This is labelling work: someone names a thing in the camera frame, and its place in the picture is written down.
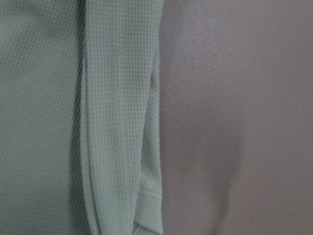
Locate olive green long-sleeve shirt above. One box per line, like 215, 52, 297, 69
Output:
0, 0, 163, 235

